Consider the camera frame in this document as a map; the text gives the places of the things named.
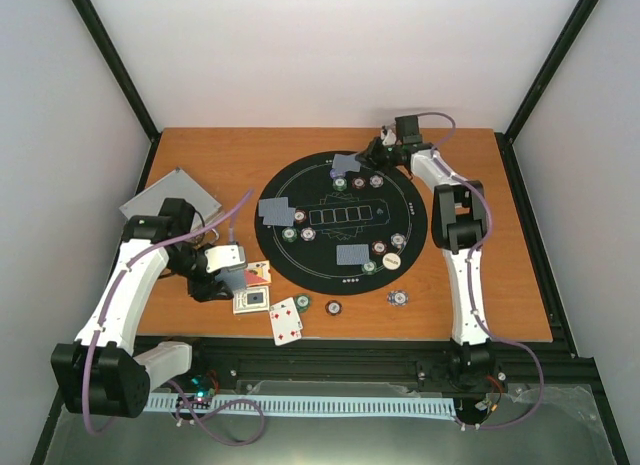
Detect orange chip top seat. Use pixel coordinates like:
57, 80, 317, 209
351, 177, 366, 189

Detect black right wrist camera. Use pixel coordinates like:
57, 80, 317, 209
380, 115, 423, 146

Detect black frame post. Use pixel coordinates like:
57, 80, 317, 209
63, 0, 161, 142
503, 0, 609, 138

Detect four of diamonds card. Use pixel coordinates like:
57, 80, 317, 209
269, 297, 302, 346

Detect orange chip seat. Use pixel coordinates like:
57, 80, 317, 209
372, 241, 387, 255
351, 177, 366, 189

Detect black right rear frame post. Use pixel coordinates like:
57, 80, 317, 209
503, 0, 609, 138

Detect blue poker chip stack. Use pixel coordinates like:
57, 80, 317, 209
387, 290, 409, 307

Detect black left rear frame post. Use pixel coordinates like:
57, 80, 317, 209
63, 0, 161, 142

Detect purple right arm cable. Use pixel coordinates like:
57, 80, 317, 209
417, 110, 546, 432

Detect orange poker chip stack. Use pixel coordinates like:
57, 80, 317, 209
325, 300, 343, 316

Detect purple blind button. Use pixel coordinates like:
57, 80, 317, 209
330, 169, 346, 179

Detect black round poker mat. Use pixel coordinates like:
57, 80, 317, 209
254, 151, 428, 296

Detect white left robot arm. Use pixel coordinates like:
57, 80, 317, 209
51, 198, 246, 418

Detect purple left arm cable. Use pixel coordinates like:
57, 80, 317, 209
80, 187, 266, 444

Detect black right frame rail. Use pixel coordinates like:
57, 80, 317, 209
494, 132, 578, 356

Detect light blue cable duct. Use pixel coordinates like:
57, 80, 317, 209
144, 393, 458, 419

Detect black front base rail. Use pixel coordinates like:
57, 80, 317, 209
139, 336, 599, 399

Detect metal front tray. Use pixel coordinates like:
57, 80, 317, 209
43, 386, 628, 464

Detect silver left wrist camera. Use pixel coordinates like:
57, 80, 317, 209
204, 244, 247, 274

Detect green chip seat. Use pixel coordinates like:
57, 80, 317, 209
361, 261, 377, 275
282, 227, 298, 243
332, 177, 347, 191

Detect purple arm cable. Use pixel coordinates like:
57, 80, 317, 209
417, 110, 546, 432
80, 187, 266, 444

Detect seat card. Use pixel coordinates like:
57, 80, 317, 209
336, 244, 370, 266
333, 154, 357, 168
332, 161, 361, 174
262, 207, 296, 227

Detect green chip top seat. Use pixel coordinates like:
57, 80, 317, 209
332, 177, 347, 191

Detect blue backed card deck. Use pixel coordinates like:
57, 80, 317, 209
216, 269, 247, 293

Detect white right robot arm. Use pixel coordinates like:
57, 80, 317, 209
356, 138, 495, 390

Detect dealt blue backed card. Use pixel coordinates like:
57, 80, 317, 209
258, 197, 289, 217

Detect white dealer button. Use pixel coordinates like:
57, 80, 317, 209
382, 253, 402, 270

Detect green poker chip stack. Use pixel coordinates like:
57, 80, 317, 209
294, 294, 311, 312

